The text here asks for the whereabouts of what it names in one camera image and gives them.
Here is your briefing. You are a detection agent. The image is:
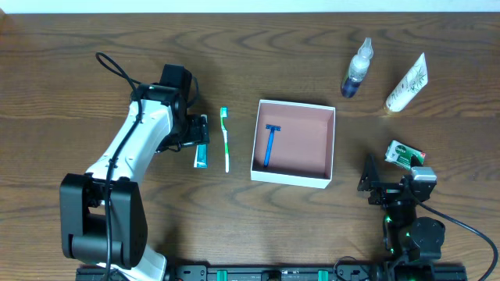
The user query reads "black mounting rail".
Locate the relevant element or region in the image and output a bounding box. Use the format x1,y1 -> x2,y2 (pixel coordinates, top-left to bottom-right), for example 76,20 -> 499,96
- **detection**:
76,263 -> 469,281

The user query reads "pink open cardboard box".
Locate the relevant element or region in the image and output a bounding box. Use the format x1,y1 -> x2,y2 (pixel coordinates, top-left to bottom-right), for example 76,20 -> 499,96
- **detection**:
250,100 -> 336,189

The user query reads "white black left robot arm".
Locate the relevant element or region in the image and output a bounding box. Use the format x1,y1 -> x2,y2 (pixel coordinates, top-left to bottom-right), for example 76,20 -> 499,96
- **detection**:
59,83 -> 209,280

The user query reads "white bamboo print lotion tube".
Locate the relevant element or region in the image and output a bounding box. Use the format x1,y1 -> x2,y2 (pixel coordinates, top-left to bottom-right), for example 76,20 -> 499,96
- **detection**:
384,52 -> 428,114

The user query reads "green white Dettol soap pack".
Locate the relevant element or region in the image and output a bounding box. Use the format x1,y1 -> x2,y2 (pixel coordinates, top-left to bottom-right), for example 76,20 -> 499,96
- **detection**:
385,140 -> 426,170

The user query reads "green white toothpaste tube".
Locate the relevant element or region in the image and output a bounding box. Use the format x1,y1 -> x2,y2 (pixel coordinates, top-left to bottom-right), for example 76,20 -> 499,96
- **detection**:
194,114 -> 209,169

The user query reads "blue disposable razor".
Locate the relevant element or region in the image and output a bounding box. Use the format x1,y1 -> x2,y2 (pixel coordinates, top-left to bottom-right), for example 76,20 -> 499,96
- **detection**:
263,124 -> 281,168

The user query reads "clear pump bottle blue liquid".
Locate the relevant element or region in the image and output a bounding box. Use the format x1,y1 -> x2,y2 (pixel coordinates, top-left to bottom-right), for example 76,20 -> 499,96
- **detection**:
341,37 -> 373,98

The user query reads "green white toothbrush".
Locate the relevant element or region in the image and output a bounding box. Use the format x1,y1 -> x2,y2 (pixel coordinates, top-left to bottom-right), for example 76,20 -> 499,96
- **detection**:
220,107 -> 230,173

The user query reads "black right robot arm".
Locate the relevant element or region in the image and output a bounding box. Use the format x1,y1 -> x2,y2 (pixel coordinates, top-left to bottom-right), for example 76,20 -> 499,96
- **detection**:
357,155 -> 445,280

